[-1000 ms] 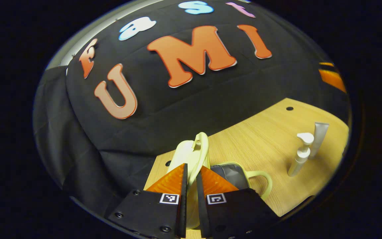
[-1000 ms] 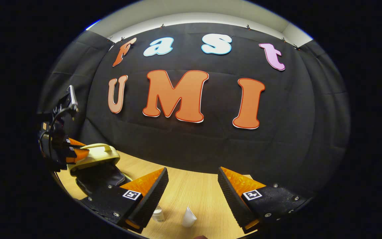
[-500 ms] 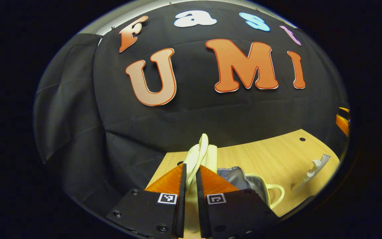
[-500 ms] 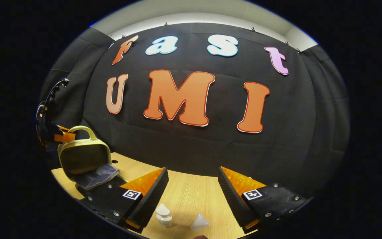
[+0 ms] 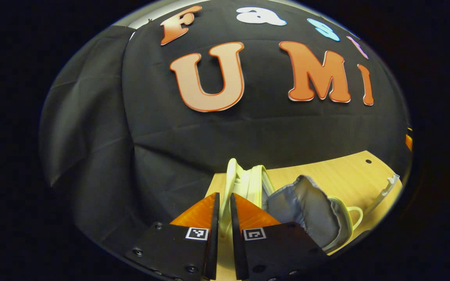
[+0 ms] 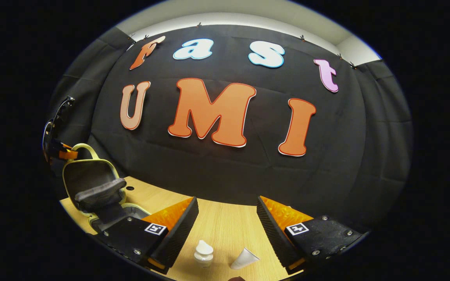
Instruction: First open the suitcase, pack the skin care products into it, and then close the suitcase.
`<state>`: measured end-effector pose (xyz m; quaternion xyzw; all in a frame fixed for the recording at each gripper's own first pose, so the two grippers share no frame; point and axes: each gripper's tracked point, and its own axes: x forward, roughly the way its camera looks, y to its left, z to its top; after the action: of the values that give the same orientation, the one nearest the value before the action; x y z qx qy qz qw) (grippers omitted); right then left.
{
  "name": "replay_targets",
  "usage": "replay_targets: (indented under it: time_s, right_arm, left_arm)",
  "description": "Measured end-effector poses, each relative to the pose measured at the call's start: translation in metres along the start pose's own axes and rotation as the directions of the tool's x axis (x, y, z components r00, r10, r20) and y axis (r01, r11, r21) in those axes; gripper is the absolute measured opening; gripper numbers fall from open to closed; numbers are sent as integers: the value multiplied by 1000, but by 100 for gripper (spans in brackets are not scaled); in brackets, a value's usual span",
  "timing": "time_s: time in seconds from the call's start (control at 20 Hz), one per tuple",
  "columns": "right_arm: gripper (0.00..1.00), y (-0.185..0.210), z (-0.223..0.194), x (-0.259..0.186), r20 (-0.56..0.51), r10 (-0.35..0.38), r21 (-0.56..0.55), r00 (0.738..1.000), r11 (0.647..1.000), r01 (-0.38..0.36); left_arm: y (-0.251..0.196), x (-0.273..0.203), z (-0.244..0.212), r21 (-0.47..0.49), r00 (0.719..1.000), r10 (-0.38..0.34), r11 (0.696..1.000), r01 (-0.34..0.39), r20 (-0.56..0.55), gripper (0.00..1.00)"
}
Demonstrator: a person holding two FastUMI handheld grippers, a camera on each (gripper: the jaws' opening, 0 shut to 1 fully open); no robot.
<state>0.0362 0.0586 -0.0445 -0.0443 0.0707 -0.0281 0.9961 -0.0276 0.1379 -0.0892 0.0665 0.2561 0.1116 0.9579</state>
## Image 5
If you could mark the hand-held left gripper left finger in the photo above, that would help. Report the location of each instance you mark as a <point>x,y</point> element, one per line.
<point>213,242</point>

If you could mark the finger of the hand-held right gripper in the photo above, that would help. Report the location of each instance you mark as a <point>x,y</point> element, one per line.
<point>409,142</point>

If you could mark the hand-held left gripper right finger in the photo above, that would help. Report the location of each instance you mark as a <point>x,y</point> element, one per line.
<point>237,242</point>

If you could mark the cream yellow suitcase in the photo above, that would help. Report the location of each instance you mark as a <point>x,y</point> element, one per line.
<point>307,203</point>

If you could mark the black backdrop cloth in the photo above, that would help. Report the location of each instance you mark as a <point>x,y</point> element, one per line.
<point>193,148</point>

